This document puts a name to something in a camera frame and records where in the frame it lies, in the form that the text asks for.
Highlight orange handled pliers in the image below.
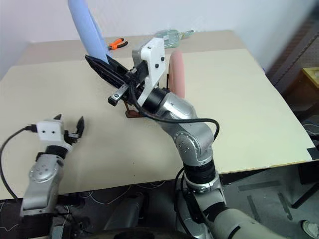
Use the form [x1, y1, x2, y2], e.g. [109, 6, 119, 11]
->
[107, 38, 129, 51]

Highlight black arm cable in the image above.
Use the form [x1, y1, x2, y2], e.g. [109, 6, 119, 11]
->
[0, 125, 38, 200]
[126, 82, 220, 148]

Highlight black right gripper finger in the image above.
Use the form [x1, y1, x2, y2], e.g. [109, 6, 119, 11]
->
[107, 55, 131, 76]
[84, 54, 128, 89]

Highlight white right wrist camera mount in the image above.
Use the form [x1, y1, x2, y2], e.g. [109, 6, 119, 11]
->
[136, 37, 166, 105]

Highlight wooden box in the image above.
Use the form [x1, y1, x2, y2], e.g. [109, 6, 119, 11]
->
[300, 66, 319, 88]

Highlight pink plate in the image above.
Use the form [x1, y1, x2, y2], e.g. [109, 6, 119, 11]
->
[168, 51, 186, 99]

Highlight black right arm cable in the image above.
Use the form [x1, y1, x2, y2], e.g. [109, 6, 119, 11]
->
[126, 82, 220, 148]

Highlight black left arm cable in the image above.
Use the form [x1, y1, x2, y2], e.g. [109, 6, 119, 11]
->
[0, 125, 38, 200]

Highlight black table leg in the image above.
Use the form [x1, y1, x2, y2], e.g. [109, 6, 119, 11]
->
[291, 178, 319, 209]

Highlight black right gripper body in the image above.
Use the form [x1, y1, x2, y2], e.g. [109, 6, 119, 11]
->
[108, 60, 151, 107]

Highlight beige table cover board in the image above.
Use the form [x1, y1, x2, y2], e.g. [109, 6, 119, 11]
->
[0, 48, 315, 200]

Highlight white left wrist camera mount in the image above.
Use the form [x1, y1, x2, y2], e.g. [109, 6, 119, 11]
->
[35, 120, 73, 150]

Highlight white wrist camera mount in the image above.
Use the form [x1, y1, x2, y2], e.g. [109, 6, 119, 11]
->
[136, 37, 166, 105]
[35, 120, 73, 150]

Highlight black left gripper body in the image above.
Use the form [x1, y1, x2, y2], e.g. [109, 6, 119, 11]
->
[63, 128, 82, 146]

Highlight black tape patch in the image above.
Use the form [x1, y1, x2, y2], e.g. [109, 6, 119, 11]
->
[305, 146, 319, 160]

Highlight thin white wire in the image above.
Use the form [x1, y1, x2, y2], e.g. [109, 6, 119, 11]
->
[81, 181, 165, 206]

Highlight blue plate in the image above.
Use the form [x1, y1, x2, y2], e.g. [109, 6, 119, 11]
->
[68, 0, 111, 64]

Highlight white shoe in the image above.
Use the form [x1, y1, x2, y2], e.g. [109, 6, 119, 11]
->
[302, 220, 319, 238]

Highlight grey rounded cover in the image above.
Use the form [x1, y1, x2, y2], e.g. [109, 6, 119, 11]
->
[103, 192, 148, 231]

